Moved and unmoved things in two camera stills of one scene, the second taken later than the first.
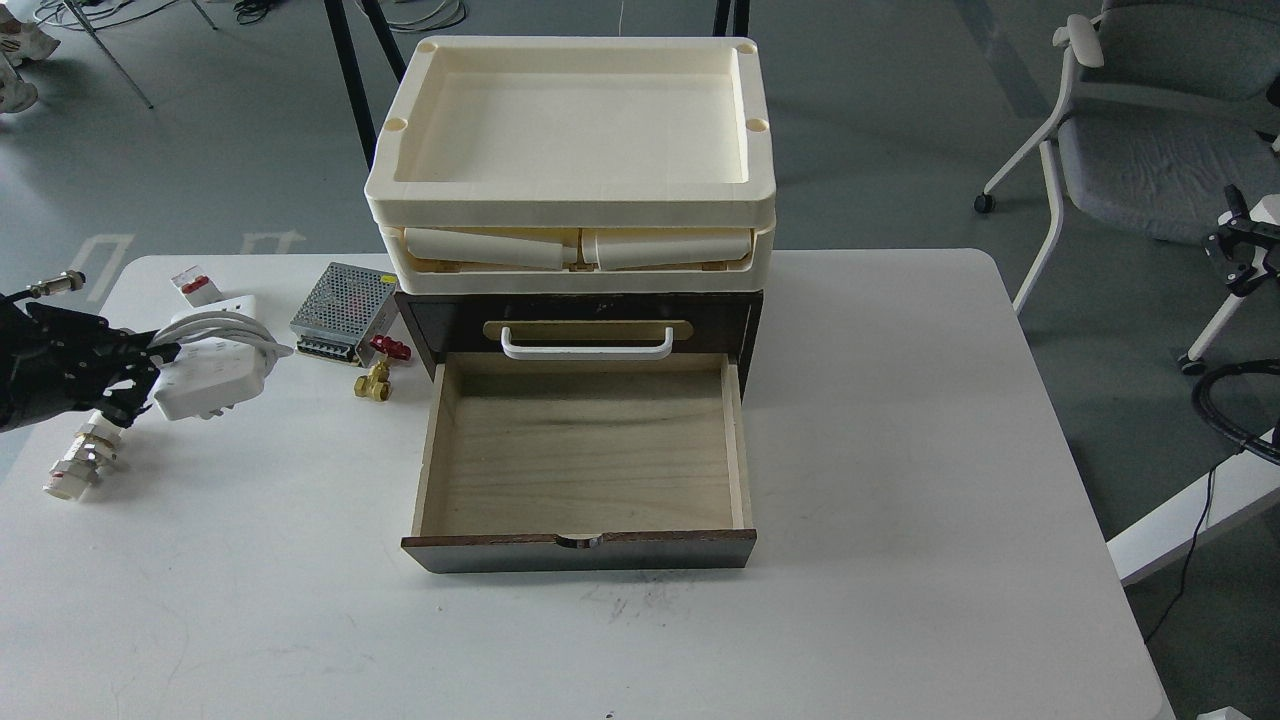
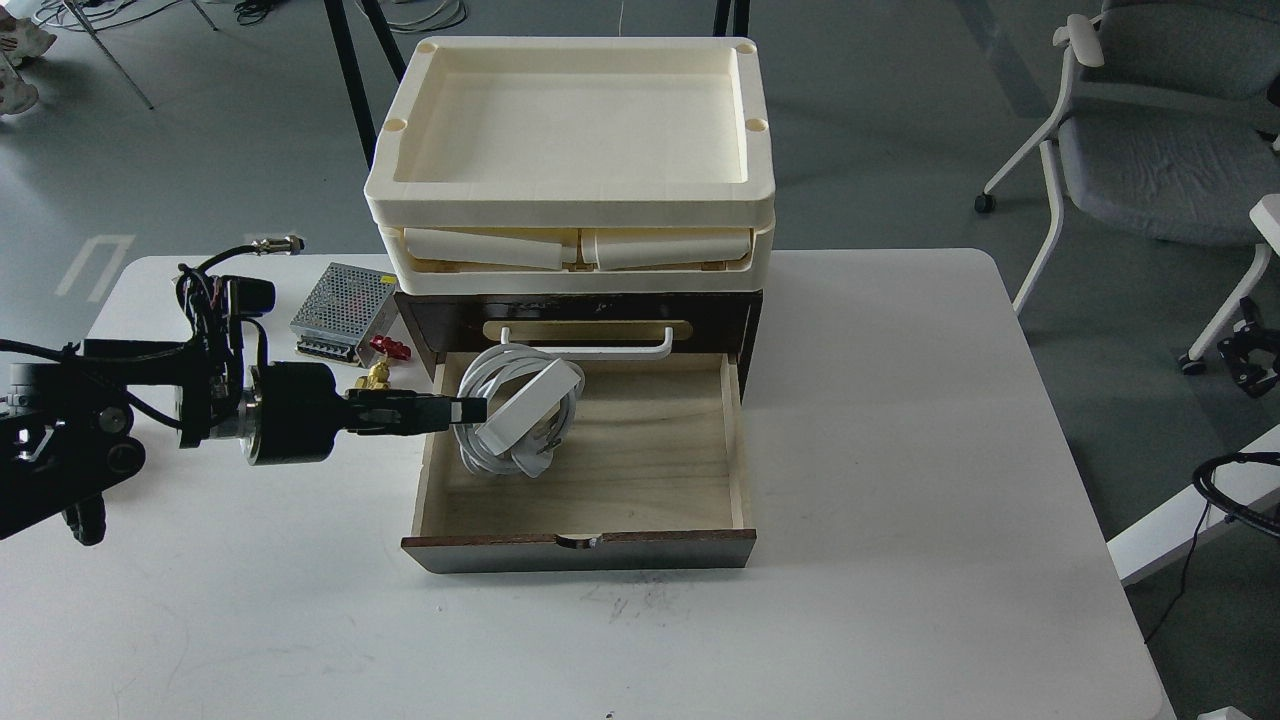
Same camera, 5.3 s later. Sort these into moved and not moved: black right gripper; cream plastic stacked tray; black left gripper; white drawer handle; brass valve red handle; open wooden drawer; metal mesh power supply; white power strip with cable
Moved: white power strip with cable; black left gripper; black right gripper
Not moved: brass valve red handle; metal mesh power supply; cream plastic stacked tray; white drawer handle; open wooden drawer
